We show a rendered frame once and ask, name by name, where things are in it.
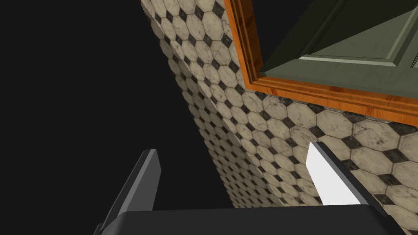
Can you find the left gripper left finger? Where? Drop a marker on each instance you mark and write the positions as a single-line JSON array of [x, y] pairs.
[[137, 189]]

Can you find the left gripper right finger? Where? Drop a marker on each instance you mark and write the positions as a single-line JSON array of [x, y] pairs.
[[333, 182]]

